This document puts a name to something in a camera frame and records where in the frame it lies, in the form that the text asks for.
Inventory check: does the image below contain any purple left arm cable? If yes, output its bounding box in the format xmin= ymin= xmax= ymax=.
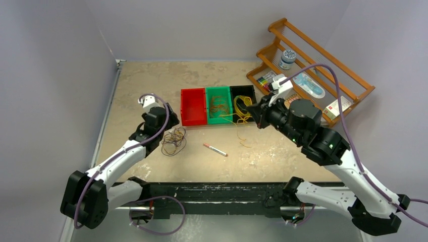
xmin=73 ymin=94 xmax=171 ymax=230

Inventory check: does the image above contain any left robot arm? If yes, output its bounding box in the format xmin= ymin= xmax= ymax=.
xmin=60 ymin=103 xmax=179 ymax=229

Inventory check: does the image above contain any orange white marker pen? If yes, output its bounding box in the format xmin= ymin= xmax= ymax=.
xmin=203 ymin=143 xmax=228 ymax=157

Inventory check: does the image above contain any orange cable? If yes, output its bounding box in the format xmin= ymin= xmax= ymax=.
xmin=208 ymin=96 xmax=231 ymax=118

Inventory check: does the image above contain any red plastic bin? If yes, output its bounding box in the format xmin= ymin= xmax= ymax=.
xmin=180 ymin=88 xmax=207 ymax=127

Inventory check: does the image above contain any black plastic bin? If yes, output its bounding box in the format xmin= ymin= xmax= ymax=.
xmin=230 ymin=85 xmax=257 ymax=123

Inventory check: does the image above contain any wooden shelf rack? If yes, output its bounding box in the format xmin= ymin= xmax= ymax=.
xmin=246 ymin=17 xmax=376 ymax=128

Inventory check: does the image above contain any green plastic bin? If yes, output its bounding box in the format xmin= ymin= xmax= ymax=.
xmin=205 ymin=86 xmax=233 ymax=125

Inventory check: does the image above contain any orange spiral notebook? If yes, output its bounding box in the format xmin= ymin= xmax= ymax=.
xmin=286 ymin=94 xmax=301 ymax=104

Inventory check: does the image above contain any blue blister pack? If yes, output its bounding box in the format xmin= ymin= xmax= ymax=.
xmin=292 ymin=73 xmax=326 ymax=99

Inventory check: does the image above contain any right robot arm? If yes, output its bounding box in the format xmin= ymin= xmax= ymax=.
xmin=247 ymin=95 xmax=410 ymax=236

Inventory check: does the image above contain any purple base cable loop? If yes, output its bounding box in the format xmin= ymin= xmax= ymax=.
xmin=128 ymin=196 xmax=186 ymax=237

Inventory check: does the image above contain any white round jar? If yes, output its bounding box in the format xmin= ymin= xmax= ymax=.
xmin=279 ymin=49 xmax=297 ymax=70

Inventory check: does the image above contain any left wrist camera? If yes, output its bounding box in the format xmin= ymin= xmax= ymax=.
xmin=138 ymin=93 xmax=160 ymax=112

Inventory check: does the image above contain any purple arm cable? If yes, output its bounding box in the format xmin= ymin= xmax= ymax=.
xmin=73 ymin=94 xmax=171 ymax=230
xmin=281 ymin=64 xmax=428 ymax=229

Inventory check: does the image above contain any marker pen pack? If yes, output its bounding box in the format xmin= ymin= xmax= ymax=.
xmin=257 ymin=71 xmax=277 ymax=92

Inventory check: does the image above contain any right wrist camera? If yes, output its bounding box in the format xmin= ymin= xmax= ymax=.
xmin=269 ymin=74 xmax=293 ymax=107

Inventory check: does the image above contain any yellow cable coil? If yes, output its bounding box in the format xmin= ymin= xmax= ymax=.
xmin=233 ymin=96 xmax=253 ymax=117

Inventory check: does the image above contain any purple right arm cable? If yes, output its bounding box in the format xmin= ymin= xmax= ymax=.
xmin=281 ymin=64 xmax=428 ymax=229

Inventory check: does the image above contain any cable bundle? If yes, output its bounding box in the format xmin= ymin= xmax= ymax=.
xmin=160 ymin=126 xmax=187 ymax=157

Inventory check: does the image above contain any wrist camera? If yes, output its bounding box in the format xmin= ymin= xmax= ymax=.
xmin=269 ymin=74 xmax=293 ymax=107
xmin=138 ymin=93 xmax=160 ymax=112

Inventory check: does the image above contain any white red box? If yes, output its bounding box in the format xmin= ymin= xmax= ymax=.
xmin=323 ymin=96 xmax=352 ymax=120

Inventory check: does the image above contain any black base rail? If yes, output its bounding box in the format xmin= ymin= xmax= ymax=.
xmin=126 ymin=182 xmax=302 ymax=219

